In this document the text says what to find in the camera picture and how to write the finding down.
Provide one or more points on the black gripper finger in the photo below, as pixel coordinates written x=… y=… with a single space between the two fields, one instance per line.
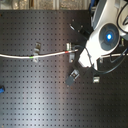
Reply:
x=80 y=50

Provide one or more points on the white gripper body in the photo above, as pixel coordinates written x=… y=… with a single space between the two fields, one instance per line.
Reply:
x=88 y=57

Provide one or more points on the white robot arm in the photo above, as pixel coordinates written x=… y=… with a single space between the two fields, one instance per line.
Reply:
x=109 y=22

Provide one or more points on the blue object at edge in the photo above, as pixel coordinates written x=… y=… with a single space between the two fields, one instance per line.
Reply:
x=1 y=89

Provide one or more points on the metal cable clip middle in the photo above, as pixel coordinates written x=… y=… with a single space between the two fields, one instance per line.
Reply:
x=69 y=48

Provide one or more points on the metal cable clip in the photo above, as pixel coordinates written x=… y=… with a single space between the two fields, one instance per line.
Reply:
x=36 y=51
x=96 y=79
x=69 y=48
x=72 y=77

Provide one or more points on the black bracket on arm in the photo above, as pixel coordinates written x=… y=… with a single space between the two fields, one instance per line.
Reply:
x=80 y=28

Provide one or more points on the metal cable clip lower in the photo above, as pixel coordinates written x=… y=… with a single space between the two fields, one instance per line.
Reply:
x=72 y=77

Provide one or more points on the metal cable clip right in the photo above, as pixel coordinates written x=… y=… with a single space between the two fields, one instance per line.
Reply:
x=96 y=79

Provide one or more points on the metal cable clip left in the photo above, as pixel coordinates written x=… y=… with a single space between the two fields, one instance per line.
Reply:
x=36 y=51

